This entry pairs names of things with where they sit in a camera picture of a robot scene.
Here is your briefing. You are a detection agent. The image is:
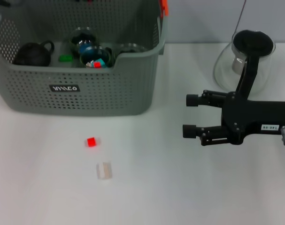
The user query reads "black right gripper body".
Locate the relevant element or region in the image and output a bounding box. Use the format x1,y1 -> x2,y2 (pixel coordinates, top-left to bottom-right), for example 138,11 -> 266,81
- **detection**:
221,90 -> 285,145

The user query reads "glass teacup black sleeve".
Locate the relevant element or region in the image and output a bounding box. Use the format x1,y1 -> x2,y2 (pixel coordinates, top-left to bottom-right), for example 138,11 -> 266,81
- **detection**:
80,45 -> 114,69
118,43 -> 149,55
70,27 -> 99,53

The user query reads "blue square brick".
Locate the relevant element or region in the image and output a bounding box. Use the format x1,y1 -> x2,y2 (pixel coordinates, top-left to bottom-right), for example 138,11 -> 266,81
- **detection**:
79,44 -> 103,60

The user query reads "white small brick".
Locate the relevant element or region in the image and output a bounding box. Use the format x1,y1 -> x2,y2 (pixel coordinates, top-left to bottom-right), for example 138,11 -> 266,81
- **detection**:
96,162 -> 114,180

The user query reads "grey perforated storage bin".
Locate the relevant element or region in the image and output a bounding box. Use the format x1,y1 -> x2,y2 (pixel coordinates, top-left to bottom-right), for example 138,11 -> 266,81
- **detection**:
0,0 -> 170,117

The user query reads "orange bin clip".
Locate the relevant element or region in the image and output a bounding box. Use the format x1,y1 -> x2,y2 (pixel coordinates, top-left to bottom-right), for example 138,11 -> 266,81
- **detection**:
159,0 -> 170,17

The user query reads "glass teapot black lid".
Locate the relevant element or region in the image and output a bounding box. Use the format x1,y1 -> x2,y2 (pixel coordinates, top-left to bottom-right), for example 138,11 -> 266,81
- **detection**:
214,29 -> 277,97

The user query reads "dark clay teapot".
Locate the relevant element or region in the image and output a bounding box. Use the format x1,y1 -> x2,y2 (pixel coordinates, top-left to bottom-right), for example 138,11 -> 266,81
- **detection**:
14,40 -> 55,67

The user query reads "thin grey hanging cable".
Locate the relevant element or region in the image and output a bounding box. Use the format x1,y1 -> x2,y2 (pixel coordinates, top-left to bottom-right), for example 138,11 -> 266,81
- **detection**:
233,0 -> 247,33

